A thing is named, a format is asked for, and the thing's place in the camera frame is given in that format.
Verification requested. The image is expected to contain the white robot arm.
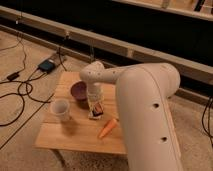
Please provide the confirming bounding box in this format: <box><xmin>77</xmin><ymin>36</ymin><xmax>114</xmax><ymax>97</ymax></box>
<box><xmin>80</xmin><ymin>61</ymin><xmax>183</xmax><ymax>171</ymax></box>

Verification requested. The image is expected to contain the purple bowl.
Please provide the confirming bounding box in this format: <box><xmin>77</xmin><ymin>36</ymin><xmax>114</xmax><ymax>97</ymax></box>
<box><xmin>70</xmin><ymin>81</ymin><xmax>87</xmax><ymax>101</ymax></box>

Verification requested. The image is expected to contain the orange carrot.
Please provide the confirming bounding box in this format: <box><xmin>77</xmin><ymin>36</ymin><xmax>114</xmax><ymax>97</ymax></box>
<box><xmin>98</xmin><ymin>118</ymin><xmax>118</xmax><ymax>139</ymax></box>

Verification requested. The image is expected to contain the black cable on floor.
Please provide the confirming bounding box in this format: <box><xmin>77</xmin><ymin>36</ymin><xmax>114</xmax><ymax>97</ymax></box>
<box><xmin>0</xmin><ymin>31</ymin><xmax>68</xmax><ymax>128</ymax></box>

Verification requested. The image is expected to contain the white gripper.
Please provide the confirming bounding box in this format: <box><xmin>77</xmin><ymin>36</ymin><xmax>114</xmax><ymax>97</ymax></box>
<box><xmin>87</xmin><ymin>83</ymin><xmax>103</xmax><ymax>111</ymax></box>

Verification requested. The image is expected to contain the white cup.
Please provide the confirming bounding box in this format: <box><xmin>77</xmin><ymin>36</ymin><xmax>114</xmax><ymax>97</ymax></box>
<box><xmin>50</xmin><ymin>99</ymin><xmax>70</xmax><ymax>122</ymax></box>

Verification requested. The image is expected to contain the wooden table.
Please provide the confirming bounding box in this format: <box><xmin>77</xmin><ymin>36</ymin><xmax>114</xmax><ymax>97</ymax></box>
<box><xmin>36</xmin><ymin>72</ymin><xmax>127</xmax><ymax>157</ymax></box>

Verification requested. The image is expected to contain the white sponge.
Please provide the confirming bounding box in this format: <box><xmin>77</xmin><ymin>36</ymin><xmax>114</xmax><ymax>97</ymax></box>
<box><xmin>88</xmin><ymin>111</ymin><xmax>103</xmax><ymax>120</ymax></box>

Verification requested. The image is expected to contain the black power adapter box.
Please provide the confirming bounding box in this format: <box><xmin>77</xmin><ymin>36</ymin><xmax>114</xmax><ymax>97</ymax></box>
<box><xmin>38</xmin><ymin>60</ymin><xmax>55</xmax><ymax>73</ymax></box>

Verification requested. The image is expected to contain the small black plug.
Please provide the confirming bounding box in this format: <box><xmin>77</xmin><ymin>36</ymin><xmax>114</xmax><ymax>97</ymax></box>
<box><xmin>7</xmin><ymin>72</ymin><xmax>19</xmax><ymax>81</ymax></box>

